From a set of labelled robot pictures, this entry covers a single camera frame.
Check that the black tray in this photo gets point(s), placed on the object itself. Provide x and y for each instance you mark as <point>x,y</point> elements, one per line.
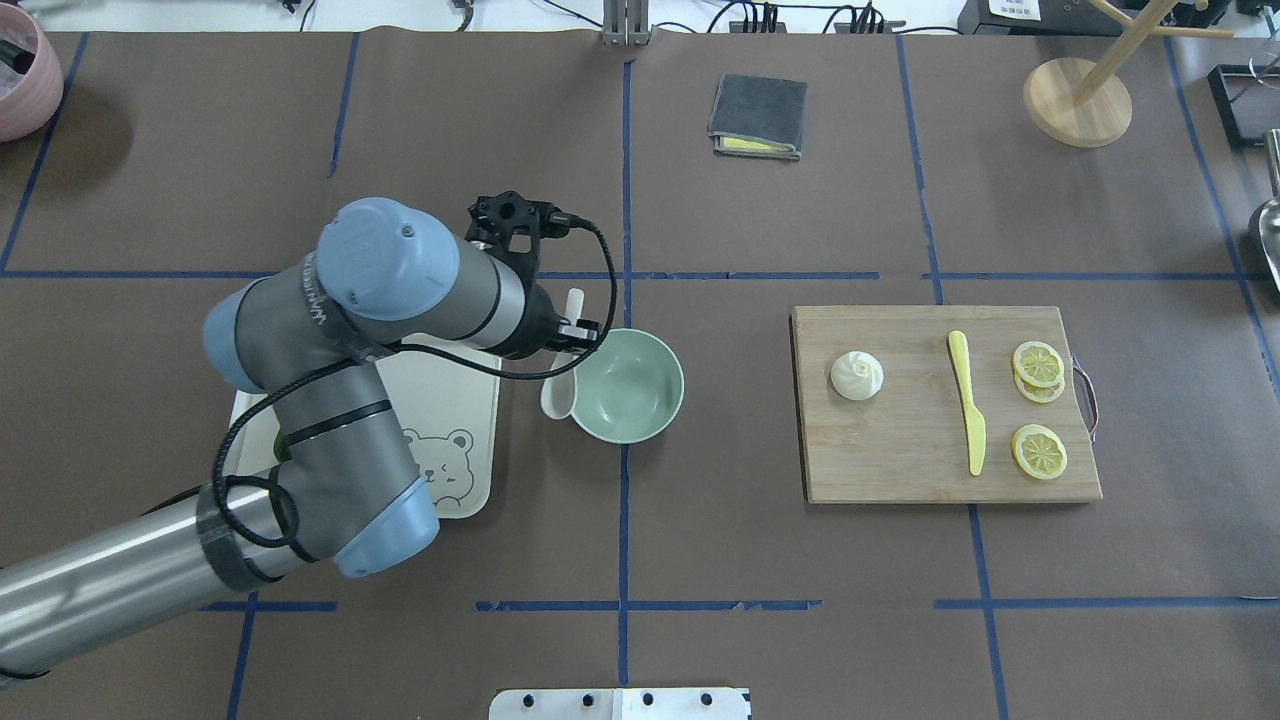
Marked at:
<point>1248,110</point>

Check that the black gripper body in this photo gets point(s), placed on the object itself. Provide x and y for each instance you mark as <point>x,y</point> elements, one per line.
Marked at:
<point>537,322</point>

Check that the aluminium frame post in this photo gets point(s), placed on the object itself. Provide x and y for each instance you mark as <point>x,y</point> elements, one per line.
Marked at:
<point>626,23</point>

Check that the yellow sponge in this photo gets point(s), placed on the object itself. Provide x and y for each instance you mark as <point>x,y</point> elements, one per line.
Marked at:
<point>752,148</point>

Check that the lemon slice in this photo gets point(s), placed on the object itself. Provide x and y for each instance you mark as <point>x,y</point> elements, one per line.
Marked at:
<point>1039,394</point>
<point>1039,452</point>
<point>1038,364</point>

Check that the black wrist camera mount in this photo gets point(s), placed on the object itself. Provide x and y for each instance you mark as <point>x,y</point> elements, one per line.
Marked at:
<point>511,228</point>

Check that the metal scoop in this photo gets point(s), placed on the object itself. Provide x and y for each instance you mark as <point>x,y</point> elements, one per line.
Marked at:
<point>1265,219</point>

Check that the pink bowl with ice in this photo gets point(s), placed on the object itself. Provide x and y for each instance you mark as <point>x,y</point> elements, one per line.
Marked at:
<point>33,84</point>

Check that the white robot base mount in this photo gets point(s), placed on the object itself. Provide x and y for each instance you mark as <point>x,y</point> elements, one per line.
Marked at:
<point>623,703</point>

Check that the bamboo cutting board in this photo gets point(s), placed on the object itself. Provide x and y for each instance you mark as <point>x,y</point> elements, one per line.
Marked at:
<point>908,444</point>

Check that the yellow plastic knife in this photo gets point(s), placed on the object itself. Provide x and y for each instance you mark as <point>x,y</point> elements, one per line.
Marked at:
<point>976,431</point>

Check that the grey folded cloth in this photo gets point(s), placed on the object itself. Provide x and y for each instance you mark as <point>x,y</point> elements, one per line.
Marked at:
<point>766,108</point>

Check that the cream bear tray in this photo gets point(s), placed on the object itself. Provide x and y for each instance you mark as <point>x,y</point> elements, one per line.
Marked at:
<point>448,415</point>

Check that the wooden stand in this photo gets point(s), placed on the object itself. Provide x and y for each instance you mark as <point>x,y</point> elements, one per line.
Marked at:
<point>1081,102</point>

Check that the white ceramic spoon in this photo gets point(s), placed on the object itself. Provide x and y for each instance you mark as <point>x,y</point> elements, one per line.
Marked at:
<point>558,393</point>

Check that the green ceramic bowl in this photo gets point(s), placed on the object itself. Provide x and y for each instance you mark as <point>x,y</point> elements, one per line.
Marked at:
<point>629,390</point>

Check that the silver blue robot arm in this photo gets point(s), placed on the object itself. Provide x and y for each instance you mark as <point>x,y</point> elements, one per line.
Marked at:
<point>318,468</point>

